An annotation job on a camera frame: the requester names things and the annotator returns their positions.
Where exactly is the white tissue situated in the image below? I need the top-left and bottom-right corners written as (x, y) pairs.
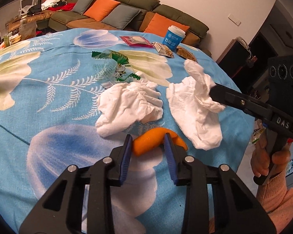
top-left (166, 59), bottom-right (225, 151)
top-left (95, 80), bottom-right (163, 137)

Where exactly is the orange peel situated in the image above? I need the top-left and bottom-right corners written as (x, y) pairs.
top-left (132, 127), bottom-right (188, 157)

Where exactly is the green cow snack wrapper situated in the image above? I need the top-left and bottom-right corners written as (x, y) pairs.
top-left (91, 50), bottom-right (141, 89)

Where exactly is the right forearm pink sleeve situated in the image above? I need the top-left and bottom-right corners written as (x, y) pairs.
top-left (256, 171), bottom-right (293, 233)

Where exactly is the right hand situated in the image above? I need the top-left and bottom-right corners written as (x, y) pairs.
top-left (250, 132), bottom-right (291, 177)

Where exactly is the brown snack packet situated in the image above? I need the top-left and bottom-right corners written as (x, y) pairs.
top-left (176, 46), bottom-right (197, 62)

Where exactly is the beige snack packet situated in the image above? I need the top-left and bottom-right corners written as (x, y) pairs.
top-left (152, 42), bottom-right (174, 58)

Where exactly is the blue paper cup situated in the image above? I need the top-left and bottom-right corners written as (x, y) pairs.
top-left (162, 25), bottom-right (186, 51)

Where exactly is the orange cushion near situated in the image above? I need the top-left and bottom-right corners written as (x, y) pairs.
top-left (139, 12), bottom-right (190, 37)

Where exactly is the orange cushion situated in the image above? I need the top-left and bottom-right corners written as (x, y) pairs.
top-left (139, 12), bottom-right (190, 37)
top-left (84, 0), bottom-right (120, 22)

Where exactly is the red snack packet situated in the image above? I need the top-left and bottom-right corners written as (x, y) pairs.
top-left (120, 35), bottom-right (154, 48)

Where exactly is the blue floral tablecloth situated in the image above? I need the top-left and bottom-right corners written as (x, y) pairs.
top-left (0, 28), bottom-right (254, 233)

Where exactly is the grey cushion near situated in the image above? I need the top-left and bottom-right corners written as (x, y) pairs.
top-left (102, 4), bottom-right (141, 30)

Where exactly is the grey cushion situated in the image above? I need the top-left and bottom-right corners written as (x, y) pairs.
top-left (71, 0), bottom-right (94, 14)
top-left (102, 4), bottom-right (141, 30)

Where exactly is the orange cushion far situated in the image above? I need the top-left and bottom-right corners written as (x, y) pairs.
top-left (84, 0), bottom-right (120, 22)

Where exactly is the green sectional sofa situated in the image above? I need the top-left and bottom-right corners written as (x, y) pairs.
top-left (48, 0), bottom-right (209, 47)

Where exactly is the grey cushion far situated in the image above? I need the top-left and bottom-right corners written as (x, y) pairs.
top-left (71, 0), bottom-right (94, 14)

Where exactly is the black coffee table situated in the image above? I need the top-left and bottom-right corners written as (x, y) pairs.
top-left (8, 18), bottom-right (50, 39)

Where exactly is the white office chair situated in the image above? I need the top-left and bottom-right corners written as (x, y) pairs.
top-left (19, 0), bottom-right (34, 16)

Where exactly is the black camera box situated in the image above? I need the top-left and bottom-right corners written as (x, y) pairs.
top-left (268, 55), bottom-right (293, 117)

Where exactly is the wall switch plate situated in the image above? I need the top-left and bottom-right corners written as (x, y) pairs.
top-left (228, 14), bottom-right (241, 26)

